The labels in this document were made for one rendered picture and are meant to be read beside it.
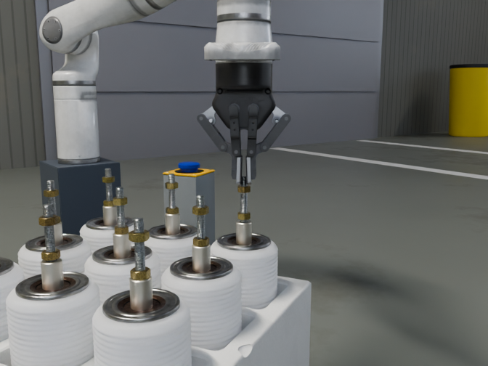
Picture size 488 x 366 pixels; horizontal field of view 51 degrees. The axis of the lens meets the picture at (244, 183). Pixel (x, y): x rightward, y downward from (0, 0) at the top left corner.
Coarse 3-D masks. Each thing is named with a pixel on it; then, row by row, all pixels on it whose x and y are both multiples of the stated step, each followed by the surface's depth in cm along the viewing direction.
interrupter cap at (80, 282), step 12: (36, 276) 57; (72, 276) 58; (84, 276) 57; (24, 288) 54; (36, 288) 55; (60, 288) 55; (72, 288) 54; (84, 288) 55; (36, 300) 52; (48, 300) 52
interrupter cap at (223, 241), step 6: (228, 234) 74; (234, 234) 74; (252, 234) 74; (258, 234) 74; (222, 240) 71; (228, 240) 71; (234, 240) 72; (252, 240) 72; (258, 240) 71; (264, 240) 71; (270, 240) 71; (222, 246) 69; (228, 246) 68; (234, 246) 69; (240, 246) 69; (246, 246) 69; (252, 246) 69; (258, 246) 68; (264, 246) 69
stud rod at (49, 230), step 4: (44, 204) 54; (48, 204) 54; (44, 208) 53; (48, 208) 53; (52, 208) 54; (44, 212) 53; (48, 212) 53; (44, 216) 54; (48, 216) 54; (44, 228) 54; (48, 228) 54; (52, 228) 54; (44, 232) 54; (48, 232) 54; (52, 232) 54; (48, 236) 54; (52, 236) 54; (48, 240) 54; (52, 240) 54; (48, 244) 54; (52, 244) 54; (48, 248) 54; (52, 248) 54; (56, 260) 55
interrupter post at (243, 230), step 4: (236, 224) 71; (240, 224) 70; (244, 224) 70; (248, 224) 70; (236, 228) 71; (240, 228) 70; (244, 228) 70; (248, 228) 70; (236, 232) 71; (240, 232) 70; (244, 232) 70; (248, 232) 70; (236, 236) 71; (240, 236) 70; (244, 236) 70; (248, 236) 70; (236, 240) 71; (240, 240) 70; (244, 240) 70; (248, 240) 70; (240, 244) 70; (244, 244) 70
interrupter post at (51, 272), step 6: (42, 264) 54; (48, 264) 54; (54, 264) 54; (60, 264) 55; (42, 270) 54; (48, 270) 54; (54, 270) 54; (60, 270) 55; (42, 276) 54; (48, 276) 54; (54, 276) 54; (60, 276) 55; (42, 282) 55; (48, 282) 54; (54, 282) 54; (60, 282) 55; (48, 288) 54; (54, 288) 54
